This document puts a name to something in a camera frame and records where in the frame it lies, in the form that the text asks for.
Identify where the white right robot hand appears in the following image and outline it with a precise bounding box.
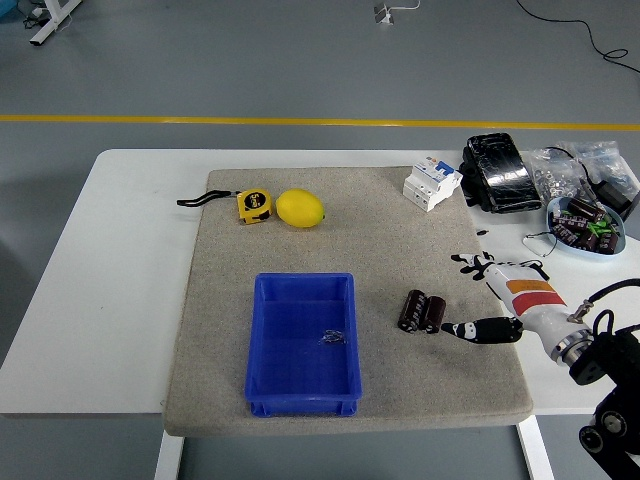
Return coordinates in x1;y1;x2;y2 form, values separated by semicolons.
440;252;589;351

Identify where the dark brown cylindrical battery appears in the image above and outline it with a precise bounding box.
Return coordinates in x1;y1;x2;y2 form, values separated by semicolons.
398;289;427;334
419;295;447;335

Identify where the large dark battery in bowl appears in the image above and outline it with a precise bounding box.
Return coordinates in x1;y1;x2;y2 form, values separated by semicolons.
567;198;607;224

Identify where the blue plastic box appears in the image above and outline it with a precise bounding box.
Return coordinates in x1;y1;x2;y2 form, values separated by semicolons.
243;272;363;418

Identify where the light blue bowl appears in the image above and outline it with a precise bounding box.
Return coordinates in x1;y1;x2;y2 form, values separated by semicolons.
545;195;627;261

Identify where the clear bag of metal nuts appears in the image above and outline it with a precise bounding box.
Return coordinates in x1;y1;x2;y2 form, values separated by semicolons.
528;147;596;201

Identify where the black plastic-wrapped device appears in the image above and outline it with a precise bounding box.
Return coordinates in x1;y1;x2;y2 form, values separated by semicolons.
460;132;544;215

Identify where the black power adapter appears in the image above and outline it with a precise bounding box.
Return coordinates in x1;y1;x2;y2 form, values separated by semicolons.
592;180;635;217

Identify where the white table leg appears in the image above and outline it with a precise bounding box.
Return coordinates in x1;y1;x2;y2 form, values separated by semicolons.
153;430;185;480
517;417;555;480

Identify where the grey-brown mat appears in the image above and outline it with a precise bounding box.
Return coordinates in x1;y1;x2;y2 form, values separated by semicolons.
162;166;534;438

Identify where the white circuit breaker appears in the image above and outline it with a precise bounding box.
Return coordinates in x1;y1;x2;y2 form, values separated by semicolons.
402;155;464;213

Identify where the clear bag of small parts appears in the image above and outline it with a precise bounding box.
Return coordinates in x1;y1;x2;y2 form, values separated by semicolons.
557;140;640;201

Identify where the yellow lemon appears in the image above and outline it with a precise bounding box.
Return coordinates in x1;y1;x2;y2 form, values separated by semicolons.
275;188;326;230

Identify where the yellow tape measure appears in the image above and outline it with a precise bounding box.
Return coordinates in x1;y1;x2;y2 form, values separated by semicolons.
176;188;275;226

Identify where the thin black wire loop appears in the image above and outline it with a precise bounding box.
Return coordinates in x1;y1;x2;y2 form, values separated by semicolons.
523;230;559;259

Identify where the black floor cable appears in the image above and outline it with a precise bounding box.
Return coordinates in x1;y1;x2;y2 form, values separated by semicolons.
514;0;640;76

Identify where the white furniture frame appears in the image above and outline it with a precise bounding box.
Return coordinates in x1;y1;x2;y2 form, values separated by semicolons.
28;0;84;48

